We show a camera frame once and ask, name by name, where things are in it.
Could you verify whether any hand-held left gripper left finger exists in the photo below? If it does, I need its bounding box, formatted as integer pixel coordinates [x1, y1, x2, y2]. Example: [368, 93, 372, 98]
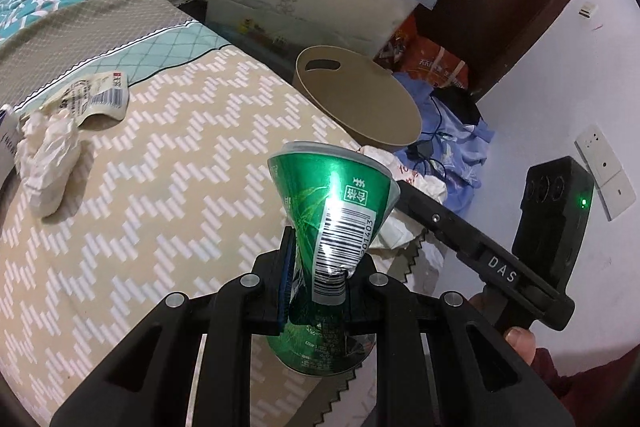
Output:
[50, 227, 297, 427]

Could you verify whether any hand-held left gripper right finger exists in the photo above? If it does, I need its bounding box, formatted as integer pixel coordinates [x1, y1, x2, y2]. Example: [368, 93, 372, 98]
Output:
[344, 257, 576, 427]

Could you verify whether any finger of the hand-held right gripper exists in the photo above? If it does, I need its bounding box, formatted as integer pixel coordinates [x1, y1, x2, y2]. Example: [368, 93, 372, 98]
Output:
[392, 179, 471, 255]

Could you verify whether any crushed green drink can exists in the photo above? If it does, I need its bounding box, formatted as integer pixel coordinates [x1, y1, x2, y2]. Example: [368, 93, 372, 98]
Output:
[266, 141, 402, 377]

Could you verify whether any round tan wastebasket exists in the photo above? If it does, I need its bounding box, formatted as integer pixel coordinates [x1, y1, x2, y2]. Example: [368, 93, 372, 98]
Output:
[295, 46, 422, 152]

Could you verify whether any white label wrapper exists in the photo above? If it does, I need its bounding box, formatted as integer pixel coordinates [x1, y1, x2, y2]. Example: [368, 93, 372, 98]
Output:
[39, 71, 131, 128]

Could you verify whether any white tissue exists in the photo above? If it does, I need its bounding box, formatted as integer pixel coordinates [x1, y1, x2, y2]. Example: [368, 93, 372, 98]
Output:
[17, 111, 82, 218]

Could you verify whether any person's right forearm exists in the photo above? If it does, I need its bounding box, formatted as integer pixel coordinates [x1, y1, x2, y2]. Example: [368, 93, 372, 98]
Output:
[530, 347, 640, 427]

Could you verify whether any person's right hand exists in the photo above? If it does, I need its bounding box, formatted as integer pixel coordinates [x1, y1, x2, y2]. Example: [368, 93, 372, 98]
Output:
[467, 294, 538, 365]

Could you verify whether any crumpled white paper bag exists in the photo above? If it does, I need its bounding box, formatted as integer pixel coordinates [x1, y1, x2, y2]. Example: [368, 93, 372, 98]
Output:
[357, 146, 448, 253]

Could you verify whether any blue cloth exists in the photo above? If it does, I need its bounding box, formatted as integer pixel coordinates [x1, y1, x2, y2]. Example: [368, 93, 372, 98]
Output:
[395, 74, 496, 215]

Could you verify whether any black charger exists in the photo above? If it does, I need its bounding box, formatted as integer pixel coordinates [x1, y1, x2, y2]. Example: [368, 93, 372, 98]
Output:
[407, 142, 436, 162]

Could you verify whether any black cloth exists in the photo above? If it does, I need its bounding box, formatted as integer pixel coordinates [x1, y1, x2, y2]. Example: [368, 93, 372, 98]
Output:
[430, 86, 483, 125]

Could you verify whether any beige zigzag bed cover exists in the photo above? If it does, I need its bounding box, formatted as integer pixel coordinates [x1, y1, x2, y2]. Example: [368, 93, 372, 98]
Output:
[0, 0, 441, 427]

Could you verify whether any orange snack bag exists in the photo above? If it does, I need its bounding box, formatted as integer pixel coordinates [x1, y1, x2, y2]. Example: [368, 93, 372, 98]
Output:
[380, 14, 417, 58]
[400, 34, 471, 90]

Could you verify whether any white wall socket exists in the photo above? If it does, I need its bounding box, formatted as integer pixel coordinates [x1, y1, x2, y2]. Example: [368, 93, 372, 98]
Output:
[575, 124, 638, 222]

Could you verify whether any black cable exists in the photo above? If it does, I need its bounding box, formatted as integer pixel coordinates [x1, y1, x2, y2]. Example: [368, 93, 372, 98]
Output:
[405, 92, 481, 180]

